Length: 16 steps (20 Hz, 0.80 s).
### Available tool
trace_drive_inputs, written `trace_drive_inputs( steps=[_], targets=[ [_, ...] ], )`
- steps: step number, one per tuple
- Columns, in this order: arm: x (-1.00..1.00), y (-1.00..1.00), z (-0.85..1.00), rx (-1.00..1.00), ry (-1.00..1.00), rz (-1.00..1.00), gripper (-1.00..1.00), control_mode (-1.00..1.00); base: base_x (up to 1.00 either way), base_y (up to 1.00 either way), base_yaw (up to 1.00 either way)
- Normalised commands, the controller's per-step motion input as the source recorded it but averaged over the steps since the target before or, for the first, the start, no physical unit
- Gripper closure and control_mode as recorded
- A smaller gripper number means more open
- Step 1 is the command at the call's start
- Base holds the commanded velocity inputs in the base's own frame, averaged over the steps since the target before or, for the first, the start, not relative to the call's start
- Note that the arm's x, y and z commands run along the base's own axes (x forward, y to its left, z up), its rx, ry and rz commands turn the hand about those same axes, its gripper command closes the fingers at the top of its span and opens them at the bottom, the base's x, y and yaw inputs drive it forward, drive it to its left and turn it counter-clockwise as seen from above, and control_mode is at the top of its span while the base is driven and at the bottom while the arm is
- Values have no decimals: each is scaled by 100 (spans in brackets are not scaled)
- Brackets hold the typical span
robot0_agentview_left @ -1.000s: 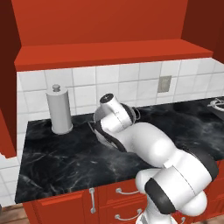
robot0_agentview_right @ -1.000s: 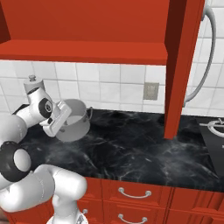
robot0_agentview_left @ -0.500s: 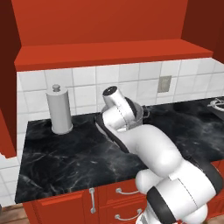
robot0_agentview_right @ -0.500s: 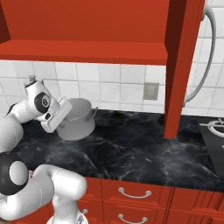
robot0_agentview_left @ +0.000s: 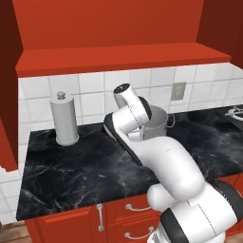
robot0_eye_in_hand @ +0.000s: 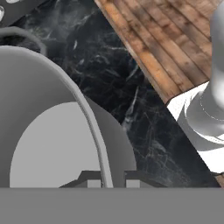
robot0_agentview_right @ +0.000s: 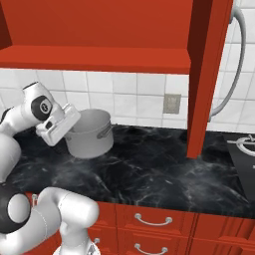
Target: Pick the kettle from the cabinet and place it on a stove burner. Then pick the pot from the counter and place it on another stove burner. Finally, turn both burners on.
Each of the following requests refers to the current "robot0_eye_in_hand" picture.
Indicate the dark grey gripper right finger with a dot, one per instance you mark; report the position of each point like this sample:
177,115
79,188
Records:
137,176

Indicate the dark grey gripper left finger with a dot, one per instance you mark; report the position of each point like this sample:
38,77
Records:
91,176

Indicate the grey metal pot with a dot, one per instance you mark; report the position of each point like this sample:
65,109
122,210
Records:
43,87

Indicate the black stove hob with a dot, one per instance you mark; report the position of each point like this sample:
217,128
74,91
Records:
26,11

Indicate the silver stove knob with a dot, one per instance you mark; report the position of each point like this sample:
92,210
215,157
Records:
1,13
12,1

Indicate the silver post on white base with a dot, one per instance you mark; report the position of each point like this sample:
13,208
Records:
210,110

